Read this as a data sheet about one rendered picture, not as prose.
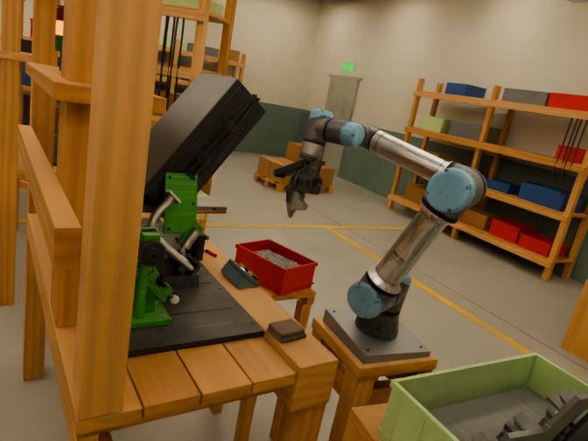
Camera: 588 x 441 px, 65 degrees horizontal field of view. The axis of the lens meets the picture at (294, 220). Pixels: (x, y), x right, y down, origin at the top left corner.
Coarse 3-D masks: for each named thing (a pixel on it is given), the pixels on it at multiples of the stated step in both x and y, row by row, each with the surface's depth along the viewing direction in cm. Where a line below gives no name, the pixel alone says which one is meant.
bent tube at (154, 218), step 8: (168, 192) 156; (168, 200) 154; (176, 200) 157; (160, 208) 153; (152, 216) 152; (152, 224) 152; (160, 240) 154; (168, 248) 155; (176, 256) 157; (184, 264) 159; (192, 264) 161
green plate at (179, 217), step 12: (168, 180) 157; (180, 180) 160; (192, 180) 162; (180, 192) 160; (192, 192) 163; (180, 204) 160; (192, 204) 163; (168, 216) 158; (180, 216) 161; (192, 216) 163; (168, 228) 158; (180, 228) 161
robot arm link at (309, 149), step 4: (304, 144) 148; (308, 144) 147; (312, 144) 147; (316, 144) 147; (300, 148) 150; (304, 148) 148; (308, 148) 147; (312, 148) 147; (316, 148) 147; (320, 148) 148; (300, 152) 150; (304, 152) 148; (308, 152) 147; (312, 152) 147; (316, 152) 147; (320, 152) 149; (312, 156) 148; (316, 156) 148; (320, 156) 149
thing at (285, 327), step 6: (270, 324) 140; (276, 324) 141; (282, 324) 141; (288, 324) 142; (294, 324) 143; (270, 330) 140; (276, 330) 137; (282, 330) 138; (288, 330) 138; (294, 330) 139; (300, 330) 140; (276, 336) 137; (282, 336) 136; (288, 336) 138; (294, 336) 139; (300, 336) 140; (282, 342) 136
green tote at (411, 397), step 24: (504, 360) 139; (528, 360) 145; (408, 384) 120; (432, 384) 125; (456, 384) 130; (480, 384) 136; (504, 384) 143; (528, 384) 149; (552, 384) 142; (576, 384) 136; (408, 408) 112; (432, 408) 129; (384, 432) 120; (408, 432) 112; (432, 432) 105
